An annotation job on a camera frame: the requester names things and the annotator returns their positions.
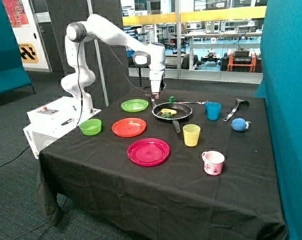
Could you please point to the black tablecloth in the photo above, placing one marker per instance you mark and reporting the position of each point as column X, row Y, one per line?
column 176, row 199

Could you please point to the pink printed mug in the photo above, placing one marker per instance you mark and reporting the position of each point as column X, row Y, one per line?
column 213, row 162

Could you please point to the teal sofa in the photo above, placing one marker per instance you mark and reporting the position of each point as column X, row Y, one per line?
column 12, row 73

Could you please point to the teal partition wall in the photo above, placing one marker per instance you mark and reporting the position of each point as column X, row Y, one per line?
column 281, row 87

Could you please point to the green plastic bowl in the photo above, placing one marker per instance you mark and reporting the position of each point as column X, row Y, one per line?
column 91, row 127

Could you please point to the black slotted spatula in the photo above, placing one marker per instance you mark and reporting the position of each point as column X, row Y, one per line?
column 148, row 93

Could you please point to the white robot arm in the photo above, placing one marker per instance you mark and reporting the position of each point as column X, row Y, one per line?
column 97, row 27

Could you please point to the green plastic plate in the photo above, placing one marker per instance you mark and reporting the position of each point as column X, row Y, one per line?
column 134, row 105

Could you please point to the small green toy bottle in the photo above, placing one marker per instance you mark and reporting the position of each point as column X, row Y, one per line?
column 172, row 99

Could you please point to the pink plastic plate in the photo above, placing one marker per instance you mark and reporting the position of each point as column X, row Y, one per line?
column 148, row 152

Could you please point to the yellow black sign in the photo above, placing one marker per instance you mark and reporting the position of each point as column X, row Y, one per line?
column 28, row 53

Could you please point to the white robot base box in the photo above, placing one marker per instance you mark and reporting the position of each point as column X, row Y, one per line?
column 53, row 120

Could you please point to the green toy pepper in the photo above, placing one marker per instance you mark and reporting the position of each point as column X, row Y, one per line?
column 166, row 115

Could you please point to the metal serving fork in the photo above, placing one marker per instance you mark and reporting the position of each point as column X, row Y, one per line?
column 194, row 102

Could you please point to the blue plastic cup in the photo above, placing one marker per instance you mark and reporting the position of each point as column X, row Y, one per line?
column 213, row 110

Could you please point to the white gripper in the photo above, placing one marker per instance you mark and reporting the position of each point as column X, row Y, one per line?
column 157, row 82

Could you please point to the yellow toy vegetable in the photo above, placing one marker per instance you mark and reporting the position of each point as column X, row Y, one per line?
column 171, row 111

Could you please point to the blue round sponge brush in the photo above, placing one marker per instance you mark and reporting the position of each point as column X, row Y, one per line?
column 240, row 124

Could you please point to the yellow plastic cup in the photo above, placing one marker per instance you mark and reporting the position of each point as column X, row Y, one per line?
column 191, row 134

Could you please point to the orange plastic plate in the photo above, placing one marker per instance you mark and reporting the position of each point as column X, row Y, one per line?
column 129, row 127

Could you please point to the red poster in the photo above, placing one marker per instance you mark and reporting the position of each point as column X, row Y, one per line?
column 16, row 13

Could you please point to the black frying pan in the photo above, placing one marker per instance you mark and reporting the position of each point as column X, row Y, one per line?
column 183, row 112

